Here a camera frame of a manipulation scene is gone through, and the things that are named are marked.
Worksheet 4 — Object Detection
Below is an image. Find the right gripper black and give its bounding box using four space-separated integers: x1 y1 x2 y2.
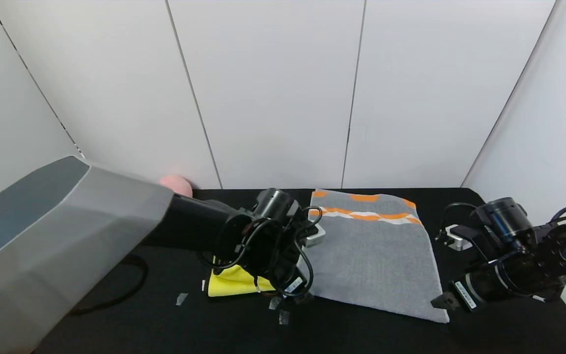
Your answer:
430 262 509 312

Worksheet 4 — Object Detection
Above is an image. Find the grey towel with orange stripes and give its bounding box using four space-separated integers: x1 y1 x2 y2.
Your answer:
299 189 451 324

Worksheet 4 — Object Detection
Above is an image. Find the yellow microfibre towel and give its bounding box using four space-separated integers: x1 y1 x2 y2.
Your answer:
208 263 276 297

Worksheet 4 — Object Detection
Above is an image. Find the pink peach plush toy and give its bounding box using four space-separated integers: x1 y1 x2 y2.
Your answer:
159 174 193 198

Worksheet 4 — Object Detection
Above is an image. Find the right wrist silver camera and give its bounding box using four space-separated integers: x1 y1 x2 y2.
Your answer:
448 224 473 252

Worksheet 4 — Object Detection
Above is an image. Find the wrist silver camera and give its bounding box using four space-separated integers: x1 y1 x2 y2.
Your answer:
448 224 473 252
303 225 327 248

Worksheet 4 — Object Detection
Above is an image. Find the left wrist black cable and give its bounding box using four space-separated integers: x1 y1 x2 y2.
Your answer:
199 206 324 298

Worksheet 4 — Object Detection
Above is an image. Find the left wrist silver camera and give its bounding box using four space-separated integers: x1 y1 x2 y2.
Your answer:
303 225 327 248

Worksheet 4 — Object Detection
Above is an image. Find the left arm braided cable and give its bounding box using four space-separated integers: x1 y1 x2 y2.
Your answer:
69 253 149 316

